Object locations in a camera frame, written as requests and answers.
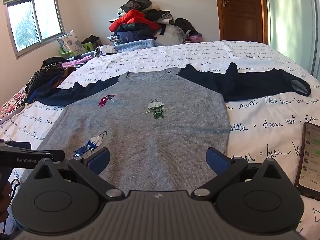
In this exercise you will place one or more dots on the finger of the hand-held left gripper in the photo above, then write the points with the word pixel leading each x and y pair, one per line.
pixel 58 155

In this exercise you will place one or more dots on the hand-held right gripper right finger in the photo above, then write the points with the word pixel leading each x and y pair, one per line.
pixel 217 162

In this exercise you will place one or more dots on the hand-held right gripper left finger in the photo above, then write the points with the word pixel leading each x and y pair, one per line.
pixel 100 160

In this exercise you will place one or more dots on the grey sweater with navy sleeves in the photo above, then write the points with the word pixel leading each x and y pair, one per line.
pixel 150 142

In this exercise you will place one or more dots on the pile of striped clothes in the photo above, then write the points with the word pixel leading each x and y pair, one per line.
pixel 47 76

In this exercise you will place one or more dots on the pile of dark clothes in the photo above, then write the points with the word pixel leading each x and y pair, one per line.
pixel 140 33

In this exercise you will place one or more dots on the pink floral quilt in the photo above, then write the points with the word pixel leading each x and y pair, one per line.
pixel 12 105

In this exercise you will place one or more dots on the white script-print bed sheet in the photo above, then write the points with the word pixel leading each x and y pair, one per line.
pixel 262 110

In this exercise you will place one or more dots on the black smartphone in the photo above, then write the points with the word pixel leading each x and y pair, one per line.
pixel 310 155

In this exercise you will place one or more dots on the pink garment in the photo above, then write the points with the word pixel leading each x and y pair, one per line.
pixel 77 61

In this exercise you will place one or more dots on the white printed garment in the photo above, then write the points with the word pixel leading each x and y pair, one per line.
pixel 106 49

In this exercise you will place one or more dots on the green plastic basket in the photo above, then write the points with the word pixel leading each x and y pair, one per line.
pixel 87 47

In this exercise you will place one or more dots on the floral pillow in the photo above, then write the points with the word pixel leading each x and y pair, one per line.
pixel 70 41

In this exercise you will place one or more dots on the dark garment on basket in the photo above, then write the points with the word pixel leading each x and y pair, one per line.
pixel 90 40

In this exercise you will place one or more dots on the light blue knitted blanket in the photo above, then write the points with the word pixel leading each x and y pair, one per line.
pixel 137 45

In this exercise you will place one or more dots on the sliding window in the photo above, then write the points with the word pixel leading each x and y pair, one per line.
pixel 35 22

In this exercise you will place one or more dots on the clear plastic bag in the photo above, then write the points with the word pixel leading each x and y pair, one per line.
pixel 172 33

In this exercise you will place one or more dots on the brown wooden door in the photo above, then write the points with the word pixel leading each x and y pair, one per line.
pixel 242 12

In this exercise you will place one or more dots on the frosted wardrobe sliding door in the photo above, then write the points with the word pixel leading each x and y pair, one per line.
pixel 292 15

